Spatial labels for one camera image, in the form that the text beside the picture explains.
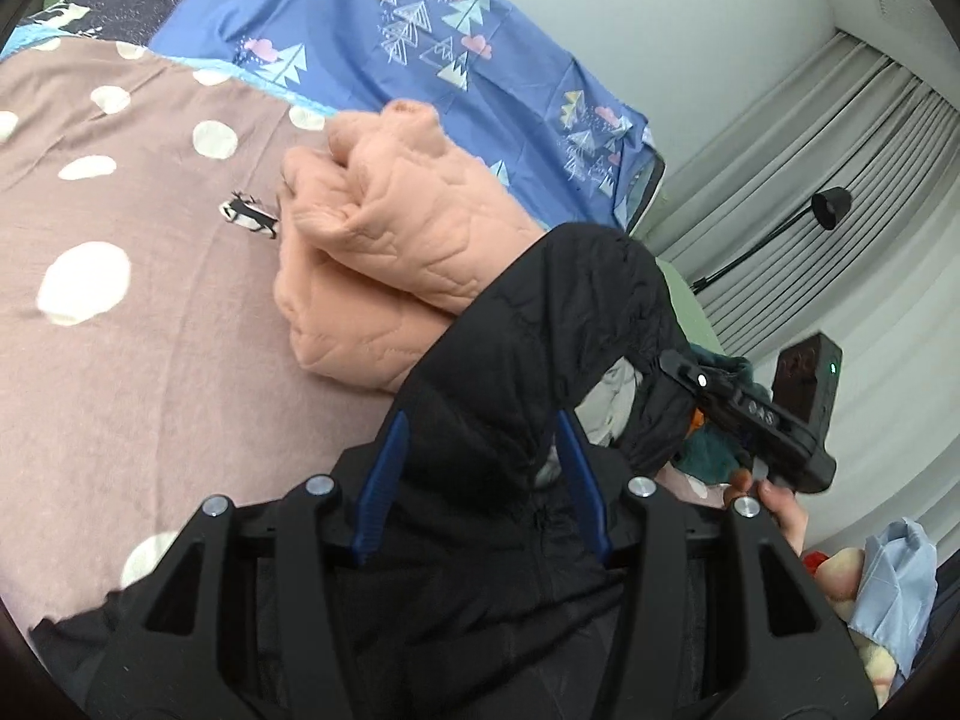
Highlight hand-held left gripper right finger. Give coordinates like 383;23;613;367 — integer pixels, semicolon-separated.
555;409;880;720

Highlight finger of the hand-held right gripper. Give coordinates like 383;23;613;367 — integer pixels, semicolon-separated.
656;349;741;411

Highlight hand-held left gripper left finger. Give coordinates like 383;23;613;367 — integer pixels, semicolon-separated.
86;411;412;720

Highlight black jacket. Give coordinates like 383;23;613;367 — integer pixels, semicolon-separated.
30;223;758;720

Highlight person's right hand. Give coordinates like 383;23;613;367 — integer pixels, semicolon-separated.
724;469;811;552

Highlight light green cloth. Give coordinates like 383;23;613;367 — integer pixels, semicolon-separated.
656;259;725;357

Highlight teal cloth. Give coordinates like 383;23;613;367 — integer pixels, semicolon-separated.
675;345;773;488

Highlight white cloth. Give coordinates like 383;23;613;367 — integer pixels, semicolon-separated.
577;360;638;443

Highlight black gooseneck lamp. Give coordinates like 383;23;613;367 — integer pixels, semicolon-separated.
690;187;854;295

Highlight plush toy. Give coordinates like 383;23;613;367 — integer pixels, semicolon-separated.
802;547;901;698

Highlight dark flat device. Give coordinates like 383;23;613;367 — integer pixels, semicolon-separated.
619;154;667;233

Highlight light blue cloth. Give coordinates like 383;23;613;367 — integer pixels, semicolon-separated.
847;517;938;683

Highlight pink quilted jacket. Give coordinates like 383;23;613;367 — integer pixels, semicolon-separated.
274;99;552;395

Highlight grey pleated curtain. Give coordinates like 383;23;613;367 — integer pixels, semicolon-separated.
652;30;960;563

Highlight brown polka dot bedspread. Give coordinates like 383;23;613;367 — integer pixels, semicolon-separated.
0;37;421;616

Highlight white ceiling vent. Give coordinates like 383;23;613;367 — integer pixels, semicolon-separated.
870;0;931;31

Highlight blue tree print quilt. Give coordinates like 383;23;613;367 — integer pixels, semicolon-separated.
150;0;653;226

